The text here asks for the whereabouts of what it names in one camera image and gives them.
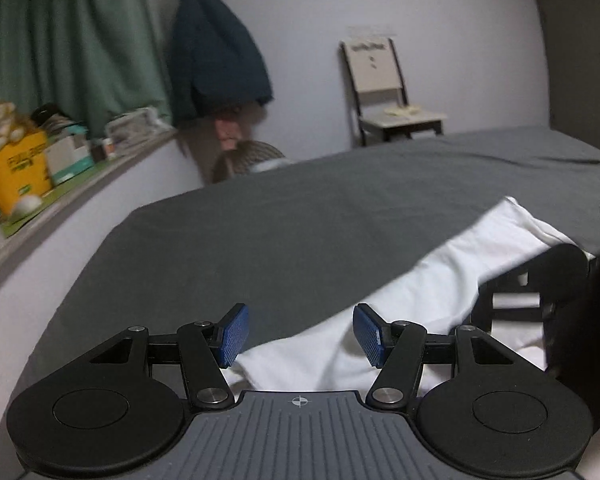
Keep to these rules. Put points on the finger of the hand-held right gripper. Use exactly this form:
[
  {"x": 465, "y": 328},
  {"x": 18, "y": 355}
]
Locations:
[{"x": 555, "y": 270}]

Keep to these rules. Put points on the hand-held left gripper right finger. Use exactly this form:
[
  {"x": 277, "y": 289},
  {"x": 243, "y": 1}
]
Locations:
[{"x": 370, "y": 335}]

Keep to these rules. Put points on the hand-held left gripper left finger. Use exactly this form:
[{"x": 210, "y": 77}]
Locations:
[{"x": 235, "y": 335}]

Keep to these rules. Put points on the white shirt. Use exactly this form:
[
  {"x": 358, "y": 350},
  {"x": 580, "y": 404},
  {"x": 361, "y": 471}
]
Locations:
[{"x": 430, "y": 285}]

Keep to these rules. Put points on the white plastic bag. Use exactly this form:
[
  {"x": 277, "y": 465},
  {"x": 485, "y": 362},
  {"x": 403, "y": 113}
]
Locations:
[{"x": 272, "y": 165}]

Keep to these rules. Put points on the grey window ledge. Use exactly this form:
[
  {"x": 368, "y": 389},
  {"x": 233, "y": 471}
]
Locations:
[{"x": 105, "y": 180}]

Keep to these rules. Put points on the pink hanging cloth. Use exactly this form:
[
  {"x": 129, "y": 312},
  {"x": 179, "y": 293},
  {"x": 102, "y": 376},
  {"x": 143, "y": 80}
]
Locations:
[{"x": 227, "y": 130}]

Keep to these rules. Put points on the grey door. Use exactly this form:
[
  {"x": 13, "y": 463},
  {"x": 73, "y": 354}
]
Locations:
[{"x": 580, "y": 60}]

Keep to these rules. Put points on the cream cloth on chair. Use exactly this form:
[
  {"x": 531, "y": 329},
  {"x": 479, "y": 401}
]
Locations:
[{"x": 402, "y": 110}]

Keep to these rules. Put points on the green mat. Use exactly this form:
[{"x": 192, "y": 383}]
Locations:
[{"x": 65, "y": 192}]

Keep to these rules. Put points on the small orange white bottle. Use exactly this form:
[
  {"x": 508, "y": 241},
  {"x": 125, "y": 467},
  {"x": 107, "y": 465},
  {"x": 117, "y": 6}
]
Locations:
[{"x": 109, "y": 150}]

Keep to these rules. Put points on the clear plastic pouch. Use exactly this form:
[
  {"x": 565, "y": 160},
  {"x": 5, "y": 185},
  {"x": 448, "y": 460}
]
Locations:
[{"x": 132, "y": 127}]

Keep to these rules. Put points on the white teal box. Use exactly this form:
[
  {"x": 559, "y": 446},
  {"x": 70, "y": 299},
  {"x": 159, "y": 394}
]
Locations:
[{"x": 70, "y": 160}]

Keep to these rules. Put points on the white round lump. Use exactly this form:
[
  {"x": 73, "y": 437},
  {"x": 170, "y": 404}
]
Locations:
[{"x": 27, "y": 205}]

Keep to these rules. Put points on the cream wooden chair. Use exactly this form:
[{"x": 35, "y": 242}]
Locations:
[{"x": 372, "y": 65}]

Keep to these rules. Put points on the yellow cardboard box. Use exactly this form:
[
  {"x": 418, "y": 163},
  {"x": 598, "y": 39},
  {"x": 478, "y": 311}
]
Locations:
[{"x": 15, "y": 170}]

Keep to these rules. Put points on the dark teal jacket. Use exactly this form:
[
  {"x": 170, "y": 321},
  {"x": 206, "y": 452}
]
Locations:
[{"x": 215, "y": 50}]

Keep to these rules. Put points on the black cap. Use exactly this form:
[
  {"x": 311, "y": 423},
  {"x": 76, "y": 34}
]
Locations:
[{"x": 47, "y": 114}]

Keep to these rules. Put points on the plush monkey toy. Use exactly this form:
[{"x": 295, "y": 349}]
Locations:
[{"x": 2, "y": 122}]

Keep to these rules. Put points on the green curtain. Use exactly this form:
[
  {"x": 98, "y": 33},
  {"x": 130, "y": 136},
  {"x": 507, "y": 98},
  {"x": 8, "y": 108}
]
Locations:
[{"x": 70, "y": 35}]

